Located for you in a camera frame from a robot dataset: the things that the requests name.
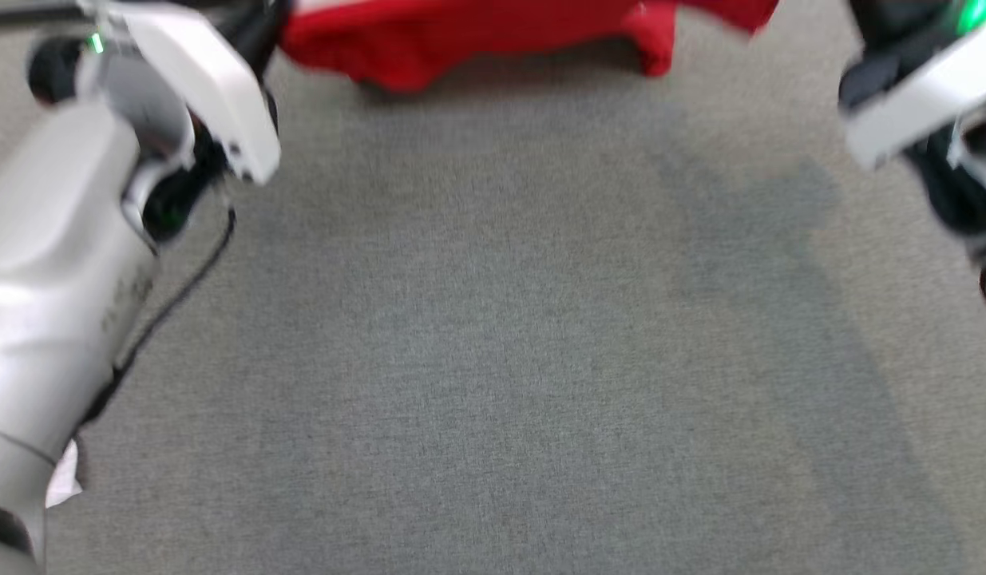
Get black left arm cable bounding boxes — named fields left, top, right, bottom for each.
left=81, top=206, right=238, bottom=426

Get red shorts with white stripe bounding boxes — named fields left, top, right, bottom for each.
left=279, top=0, right=781, bottom=93

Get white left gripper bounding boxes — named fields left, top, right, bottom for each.
left=81, top=0, right=290, bottom=240

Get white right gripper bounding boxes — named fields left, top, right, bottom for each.
left=840, top=0, right=986, bottom=169

